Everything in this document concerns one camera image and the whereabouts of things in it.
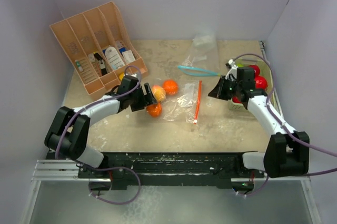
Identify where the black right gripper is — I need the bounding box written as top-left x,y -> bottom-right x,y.
209,75 -> 242,101

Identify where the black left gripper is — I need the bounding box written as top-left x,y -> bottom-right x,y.
128,83 -> 157,111

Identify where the red yellow fake apple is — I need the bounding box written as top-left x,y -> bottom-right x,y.
232,97 -> 241,103

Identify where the clear bag red zipper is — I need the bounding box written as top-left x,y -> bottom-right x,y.
146,79 -> 200,123

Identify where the clear bag blue zipper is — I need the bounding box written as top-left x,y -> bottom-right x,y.
177,33 -> 220,77

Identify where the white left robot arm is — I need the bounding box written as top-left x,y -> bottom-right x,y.
44,75 -> 157,178

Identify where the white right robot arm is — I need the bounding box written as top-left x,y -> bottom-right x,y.
208,66 -> 310,178

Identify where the fake yellow orange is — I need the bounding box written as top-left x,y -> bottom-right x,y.
151,85 -> 166,102

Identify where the fake orange persimmon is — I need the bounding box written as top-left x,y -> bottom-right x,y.
146,103 -> 162,118

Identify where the fake orange tangerine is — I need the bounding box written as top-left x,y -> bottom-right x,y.
163,80 -> 179,95

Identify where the yellow grey block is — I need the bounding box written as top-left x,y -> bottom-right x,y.
119,73 -> 125,80

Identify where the white blue card pack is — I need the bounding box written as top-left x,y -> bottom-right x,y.
104,46 -> 125,70

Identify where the green perforated basket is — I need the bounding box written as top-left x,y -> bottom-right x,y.
227,59 -> 280,113

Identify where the pink desk organizer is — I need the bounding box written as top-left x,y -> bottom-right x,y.
50,2 -> 148,100

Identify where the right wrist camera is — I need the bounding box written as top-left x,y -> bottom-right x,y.
226,59 -> 238,79

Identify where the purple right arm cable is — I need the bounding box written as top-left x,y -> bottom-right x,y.
231,53 -> 337,198

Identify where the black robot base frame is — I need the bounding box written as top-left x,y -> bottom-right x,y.
78,152 -> 264,190

